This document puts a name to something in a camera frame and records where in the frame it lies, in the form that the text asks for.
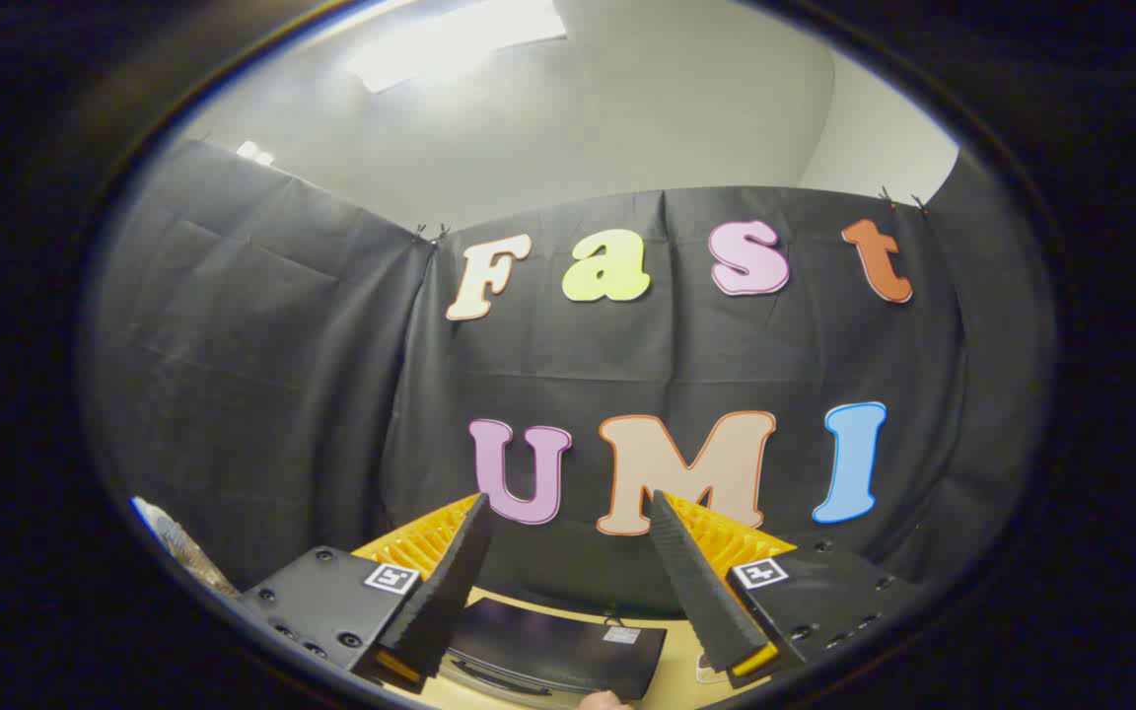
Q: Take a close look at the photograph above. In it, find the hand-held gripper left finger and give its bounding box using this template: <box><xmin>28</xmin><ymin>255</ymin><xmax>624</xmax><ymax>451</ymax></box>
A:
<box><xmin>238</xmin><ymin>492</ymin><xmax>493</xmax><ymax>693</ymax></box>

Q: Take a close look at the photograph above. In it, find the ceiling light panel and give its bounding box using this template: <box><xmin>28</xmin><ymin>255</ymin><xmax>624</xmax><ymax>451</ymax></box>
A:
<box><xmin>345</xmin><ymin>0</ymin><xmax>569</xmax><ymax>95</ymax></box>

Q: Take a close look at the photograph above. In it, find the black toaster oven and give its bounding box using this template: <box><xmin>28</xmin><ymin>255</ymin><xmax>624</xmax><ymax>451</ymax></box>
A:
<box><xmin>445</xmin><ymin>596</ymin><xmax>669</xmax><ymax>703</ymax></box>

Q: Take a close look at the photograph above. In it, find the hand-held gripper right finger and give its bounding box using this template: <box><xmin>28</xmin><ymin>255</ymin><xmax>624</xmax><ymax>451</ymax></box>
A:
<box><xmin>641</xmin><ymin>489</ymin><xmax>924</xmax><ymax>689</ymax></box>

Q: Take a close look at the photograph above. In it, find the black backdrop cloth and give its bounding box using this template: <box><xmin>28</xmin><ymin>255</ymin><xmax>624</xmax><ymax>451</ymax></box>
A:
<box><xmin>85</xmin><ymin>138</ymin><xmax>1058</xmax><ymax>620</ymax></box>

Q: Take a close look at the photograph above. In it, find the crumpled printed paper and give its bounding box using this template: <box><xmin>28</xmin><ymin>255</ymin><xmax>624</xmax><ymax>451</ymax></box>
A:
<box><xmin>131</xmin><ymin>495</ymin><xmax>240</xmax><ymax>599</ymax></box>

